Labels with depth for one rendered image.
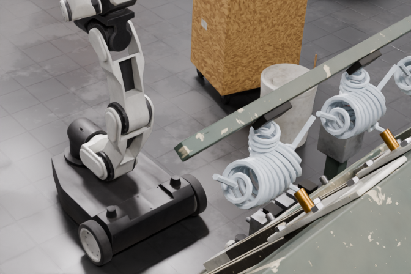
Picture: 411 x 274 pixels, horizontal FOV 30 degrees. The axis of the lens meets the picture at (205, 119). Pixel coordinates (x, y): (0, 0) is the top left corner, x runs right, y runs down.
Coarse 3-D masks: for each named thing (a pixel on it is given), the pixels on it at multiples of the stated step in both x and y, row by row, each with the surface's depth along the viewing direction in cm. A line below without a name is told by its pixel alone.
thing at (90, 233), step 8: (80, 224) 331; (88, 224) 326; (96, 224) 326; (80, 232) 334; (88, 232) 330; (96, 232) 323; (104, 232) 324; (80, 240) 337; (88, 240) 333; (96, 240) 323; (104, 240) 323; (88, 248) 336; (96, 248) 329; (104, 248) 323; (88, 256) 336; (96, 256) 332; (104, 256) 324; (96, 264) 332
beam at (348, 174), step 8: (384, 144) 262; (376, 152) 258; (360, 160) 259; (352, 168) 250; (336, 176) 257; (344, 176) 247; (352, 176) 249; (328, 184) 243; (336, 184) 244; (320, 192) 240; (312, 200) 237; (296, 208) 233
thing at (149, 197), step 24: (72, 144) 361; (72, 168) 362; (144, 168) 364; (72, 192) 348; (96, 192) 348; (120, 192) 349; (144, 192) 346; (168, 192) 346; (192, 192) 349; (72, 216) 351; (96, 216) 330; (120, 216) 330; (144, 216) 334; (168, 216) 344; (120, 240) 330
